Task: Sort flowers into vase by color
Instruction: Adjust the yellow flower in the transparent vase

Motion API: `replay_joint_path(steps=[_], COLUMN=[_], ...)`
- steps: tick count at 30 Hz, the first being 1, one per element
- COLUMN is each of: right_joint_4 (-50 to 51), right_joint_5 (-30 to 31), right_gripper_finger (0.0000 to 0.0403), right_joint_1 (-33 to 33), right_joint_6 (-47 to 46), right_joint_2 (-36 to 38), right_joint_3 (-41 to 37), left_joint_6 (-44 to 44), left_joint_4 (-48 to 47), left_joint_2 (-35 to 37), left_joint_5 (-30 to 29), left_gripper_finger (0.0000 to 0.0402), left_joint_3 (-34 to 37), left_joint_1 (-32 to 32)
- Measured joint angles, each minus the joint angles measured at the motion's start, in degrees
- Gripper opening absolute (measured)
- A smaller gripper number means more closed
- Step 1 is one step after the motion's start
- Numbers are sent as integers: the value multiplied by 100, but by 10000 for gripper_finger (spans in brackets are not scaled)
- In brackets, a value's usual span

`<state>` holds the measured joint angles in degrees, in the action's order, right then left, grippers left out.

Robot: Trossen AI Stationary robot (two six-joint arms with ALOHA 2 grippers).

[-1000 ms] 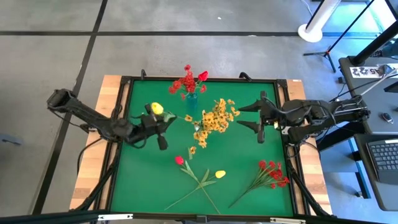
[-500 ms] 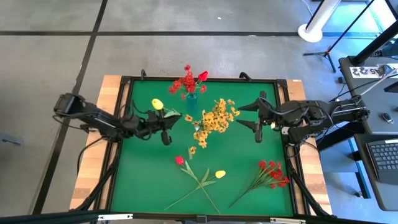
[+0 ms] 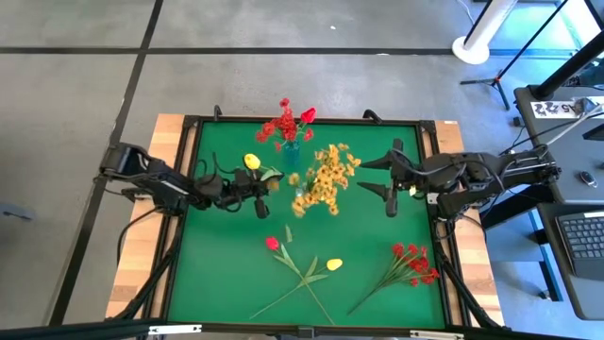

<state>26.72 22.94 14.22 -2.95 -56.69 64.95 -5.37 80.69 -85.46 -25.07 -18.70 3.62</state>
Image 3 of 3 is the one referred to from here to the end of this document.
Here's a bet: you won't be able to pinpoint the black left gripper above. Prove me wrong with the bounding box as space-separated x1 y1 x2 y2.
221 168 286 220

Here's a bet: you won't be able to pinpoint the black diagonal frame strut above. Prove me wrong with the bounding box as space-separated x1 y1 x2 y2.
432 235 504 331
112 230 183 322

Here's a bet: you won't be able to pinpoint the yellow artificial flowers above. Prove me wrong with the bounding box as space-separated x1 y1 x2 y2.
167 121 447 329

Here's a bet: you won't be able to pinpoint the black floor cable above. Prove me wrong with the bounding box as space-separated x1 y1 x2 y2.
116 206 164 268

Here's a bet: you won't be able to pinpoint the black tripod stand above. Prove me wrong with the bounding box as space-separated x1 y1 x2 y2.
460 0 570 111

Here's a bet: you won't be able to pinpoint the black keyboard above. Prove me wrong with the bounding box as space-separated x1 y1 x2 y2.
555 211 604 281

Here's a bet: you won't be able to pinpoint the white cable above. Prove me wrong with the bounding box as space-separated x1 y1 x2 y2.
534 104 604 153

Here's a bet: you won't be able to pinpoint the blue textured glass vase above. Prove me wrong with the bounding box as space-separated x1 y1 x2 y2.
282 140 302 166

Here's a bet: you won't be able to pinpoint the grey side table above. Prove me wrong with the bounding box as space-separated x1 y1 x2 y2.
536 201 604 322

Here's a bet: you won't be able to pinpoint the silver metal bracket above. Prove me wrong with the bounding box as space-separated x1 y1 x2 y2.
147 323 203 336
409 329 465 340

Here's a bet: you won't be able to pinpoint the grey desk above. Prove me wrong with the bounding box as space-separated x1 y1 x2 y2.
512 86 604 205

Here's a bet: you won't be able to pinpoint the yellow artificial tulip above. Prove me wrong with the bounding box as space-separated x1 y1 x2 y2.
243 152 287 190
248 257 344 321

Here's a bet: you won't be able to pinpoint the white label paper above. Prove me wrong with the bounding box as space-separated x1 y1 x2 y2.
529 99 585 120

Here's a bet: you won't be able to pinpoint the black table frame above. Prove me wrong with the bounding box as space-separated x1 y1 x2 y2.
159 114 473 337

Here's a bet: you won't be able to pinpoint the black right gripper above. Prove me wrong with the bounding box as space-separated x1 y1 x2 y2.
356 138 428 219

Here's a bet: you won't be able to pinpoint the red artificial tulip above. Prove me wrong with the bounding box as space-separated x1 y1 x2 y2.
265 235 336 327
294 106 318 143

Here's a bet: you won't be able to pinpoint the blue desk frame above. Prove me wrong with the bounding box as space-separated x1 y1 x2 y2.
528 210 565 303

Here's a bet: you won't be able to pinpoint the white pillar with round base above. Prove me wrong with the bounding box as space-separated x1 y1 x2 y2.
451 0 520 66

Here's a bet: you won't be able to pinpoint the thick black pole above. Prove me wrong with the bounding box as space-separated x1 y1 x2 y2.
528 42 604 101

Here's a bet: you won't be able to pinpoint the red artificial blossom bunch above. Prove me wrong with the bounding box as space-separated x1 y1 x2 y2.
347 242 441 316
254 97 315 152

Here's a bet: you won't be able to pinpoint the black rig beam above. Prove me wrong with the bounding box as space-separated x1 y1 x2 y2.
0 316 604 340

